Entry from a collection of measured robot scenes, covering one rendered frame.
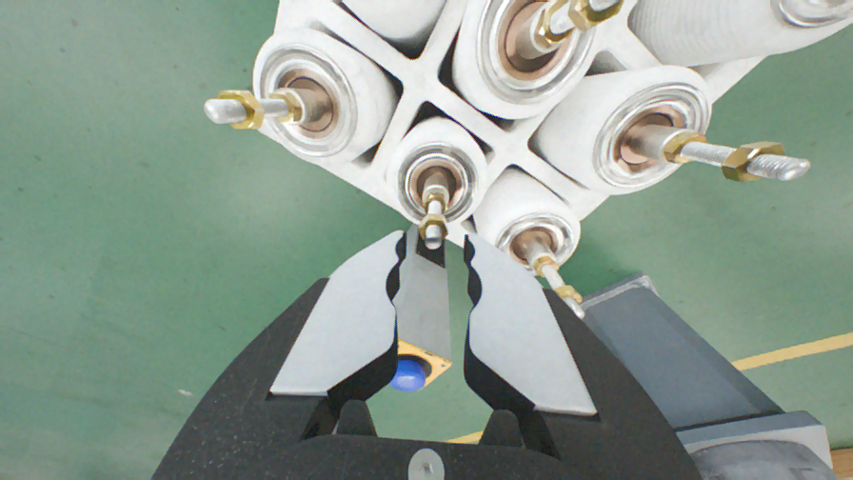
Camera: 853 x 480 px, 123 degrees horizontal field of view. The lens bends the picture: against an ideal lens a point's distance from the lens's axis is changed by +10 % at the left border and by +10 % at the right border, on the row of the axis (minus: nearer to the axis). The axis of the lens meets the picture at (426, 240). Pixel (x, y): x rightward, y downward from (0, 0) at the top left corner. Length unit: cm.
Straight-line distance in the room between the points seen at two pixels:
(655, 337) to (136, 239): 121
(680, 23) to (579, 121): 10
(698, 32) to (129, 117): 80
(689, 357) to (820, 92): 46
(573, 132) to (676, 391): 50
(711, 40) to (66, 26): 82
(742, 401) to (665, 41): 51
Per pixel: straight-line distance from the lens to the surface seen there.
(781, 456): 63
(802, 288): 105
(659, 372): 65
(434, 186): 18
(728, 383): 64
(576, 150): 24
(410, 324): 27
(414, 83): 28
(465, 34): 21
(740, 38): 29
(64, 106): 83
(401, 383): 28
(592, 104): 25
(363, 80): 22
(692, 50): 32
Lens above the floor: 45
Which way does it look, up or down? 58 degrees down
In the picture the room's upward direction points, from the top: 174 degrees counter-clockwise
